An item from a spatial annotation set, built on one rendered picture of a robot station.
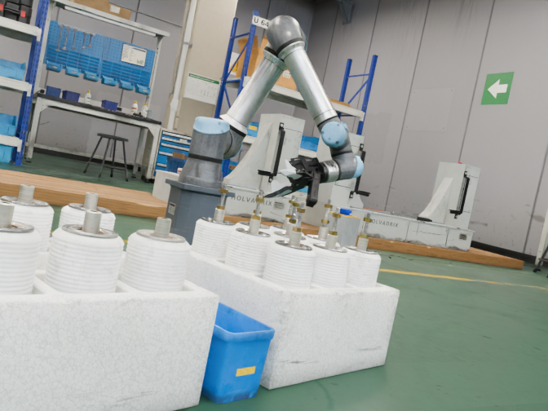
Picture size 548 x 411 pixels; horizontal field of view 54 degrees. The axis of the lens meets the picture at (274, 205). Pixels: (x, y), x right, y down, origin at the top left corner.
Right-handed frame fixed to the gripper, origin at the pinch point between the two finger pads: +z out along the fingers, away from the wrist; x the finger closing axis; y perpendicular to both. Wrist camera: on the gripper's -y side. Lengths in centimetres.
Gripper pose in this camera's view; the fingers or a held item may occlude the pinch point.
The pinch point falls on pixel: (271, 187)
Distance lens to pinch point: 169.1
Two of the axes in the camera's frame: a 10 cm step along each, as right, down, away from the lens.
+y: -3.7, -8.4, 3.9
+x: 3.3, -5.1, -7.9
